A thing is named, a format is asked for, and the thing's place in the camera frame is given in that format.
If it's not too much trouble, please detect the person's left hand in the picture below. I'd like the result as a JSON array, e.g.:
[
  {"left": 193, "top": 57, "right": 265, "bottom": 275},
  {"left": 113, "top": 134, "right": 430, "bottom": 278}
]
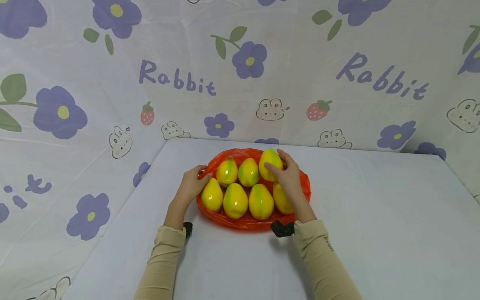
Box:
[{"left": 173, "top": 165, "right": 213, "bottom": 210}]

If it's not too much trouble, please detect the person's right hand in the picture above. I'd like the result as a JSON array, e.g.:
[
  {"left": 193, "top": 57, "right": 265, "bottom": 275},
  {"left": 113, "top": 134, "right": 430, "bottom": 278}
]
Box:
[{"left": 263, "top": 149, "right": 308, "bottom": 210}]

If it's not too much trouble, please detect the single yellow green mango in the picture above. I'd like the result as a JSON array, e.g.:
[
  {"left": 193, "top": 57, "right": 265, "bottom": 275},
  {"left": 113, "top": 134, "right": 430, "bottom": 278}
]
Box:
[{"left": 258, "top": 148, "right": 285, "bottom": 183}]

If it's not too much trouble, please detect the orange plastic bag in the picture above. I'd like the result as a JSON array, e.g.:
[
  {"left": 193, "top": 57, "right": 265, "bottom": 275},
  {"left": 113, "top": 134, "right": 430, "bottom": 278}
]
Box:
[{"left": 195, "top": 148, "right": 312, "bottom": 231}]

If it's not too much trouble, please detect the person's right forearm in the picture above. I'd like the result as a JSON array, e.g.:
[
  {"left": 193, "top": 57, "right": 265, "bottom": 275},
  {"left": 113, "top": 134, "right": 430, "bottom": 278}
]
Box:
[{"left": 292, "top": 202, "right": 364, "bottom": 300}]

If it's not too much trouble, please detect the person's left forearm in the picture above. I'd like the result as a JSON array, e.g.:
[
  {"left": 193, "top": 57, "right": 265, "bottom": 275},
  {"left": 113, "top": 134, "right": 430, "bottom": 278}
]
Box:
[{"left": 133, "top": 200, "right": 188, "bottom": 300}]

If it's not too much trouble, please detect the group of yellow green fruits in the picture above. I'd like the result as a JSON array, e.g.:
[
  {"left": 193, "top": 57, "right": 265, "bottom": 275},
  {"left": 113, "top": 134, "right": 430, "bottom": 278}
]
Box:
[{"left": 200, "top": 157, "right": 295, "bottom": 220}]

